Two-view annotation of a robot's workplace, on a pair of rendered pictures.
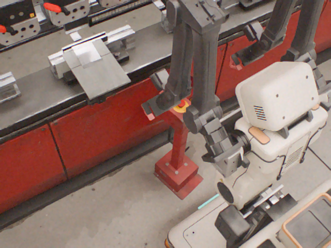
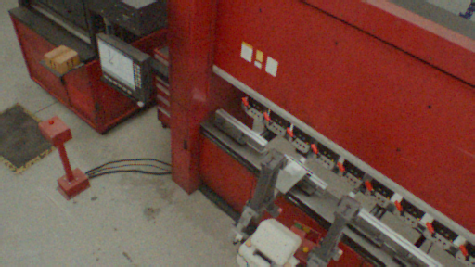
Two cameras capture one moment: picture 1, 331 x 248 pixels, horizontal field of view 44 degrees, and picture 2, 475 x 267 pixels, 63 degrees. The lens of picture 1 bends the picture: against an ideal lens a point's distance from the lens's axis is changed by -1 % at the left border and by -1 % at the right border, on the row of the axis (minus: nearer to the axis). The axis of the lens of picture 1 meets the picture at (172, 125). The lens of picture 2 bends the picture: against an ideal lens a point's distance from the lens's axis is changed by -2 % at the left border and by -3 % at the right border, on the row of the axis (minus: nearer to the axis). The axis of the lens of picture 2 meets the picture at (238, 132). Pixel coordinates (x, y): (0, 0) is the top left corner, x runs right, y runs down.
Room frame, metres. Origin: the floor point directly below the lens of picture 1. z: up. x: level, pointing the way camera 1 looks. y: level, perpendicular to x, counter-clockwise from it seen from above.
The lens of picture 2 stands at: (0.25, -1.29, 3.10)
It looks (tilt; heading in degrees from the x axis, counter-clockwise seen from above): 45 degrees down; 75
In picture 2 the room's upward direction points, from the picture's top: 8 degrees clockwise
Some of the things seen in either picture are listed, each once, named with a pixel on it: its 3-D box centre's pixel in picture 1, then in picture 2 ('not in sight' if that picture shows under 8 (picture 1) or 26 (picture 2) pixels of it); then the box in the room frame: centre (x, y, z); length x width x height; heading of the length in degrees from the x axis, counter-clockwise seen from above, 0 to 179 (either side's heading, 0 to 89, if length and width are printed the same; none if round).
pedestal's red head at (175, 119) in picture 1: (185, 103); (300, 242); (1.11, -0.05, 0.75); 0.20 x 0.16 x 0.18; 141
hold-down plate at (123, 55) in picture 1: (96, 66); (294, 181); (1.16, 0.36, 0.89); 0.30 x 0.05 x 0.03; 128
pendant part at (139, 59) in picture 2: not in sight; (126, 66); (0.02, 1.04, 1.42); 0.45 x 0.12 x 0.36; 133
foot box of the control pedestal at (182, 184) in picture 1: (179, 172); not in sight; (1.09, -0.07, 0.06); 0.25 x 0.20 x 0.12; 51
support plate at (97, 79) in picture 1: (95, 67); (285, 175); (1.06, 0.34, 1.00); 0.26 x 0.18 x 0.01; 38
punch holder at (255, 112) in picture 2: not in sight; (258, 106); (0.92, 0.76, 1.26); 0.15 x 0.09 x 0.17; 128
